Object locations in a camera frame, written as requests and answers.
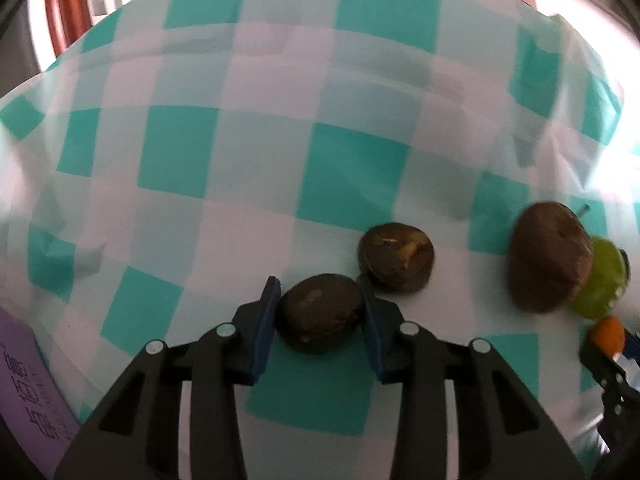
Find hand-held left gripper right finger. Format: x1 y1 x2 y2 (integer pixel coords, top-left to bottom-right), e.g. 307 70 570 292
356 275 586 480

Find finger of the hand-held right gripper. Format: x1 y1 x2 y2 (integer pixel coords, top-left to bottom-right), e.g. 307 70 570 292
579 340 632 456
619 331 640 393

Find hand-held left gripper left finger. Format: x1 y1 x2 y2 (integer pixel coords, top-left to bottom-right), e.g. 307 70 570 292
54 275 282 480

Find orange tangerine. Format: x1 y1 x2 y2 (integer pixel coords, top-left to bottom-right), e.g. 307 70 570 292
589 316 627 358

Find green tomato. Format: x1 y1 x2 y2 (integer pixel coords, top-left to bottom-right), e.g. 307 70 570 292
567 237 632 321

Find dark red-brown apple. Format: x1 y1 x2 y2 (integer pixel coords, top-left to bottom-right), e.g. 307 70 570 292
507 201 596 313

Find teal white checkered tablecloth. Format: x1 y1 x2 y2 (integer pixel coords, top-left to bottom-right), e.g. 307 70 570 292
0 0 640 471

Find red-brown wooden door frame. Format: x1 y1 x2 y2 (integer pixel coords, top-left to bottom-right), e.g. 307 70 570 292
44 0 94 57

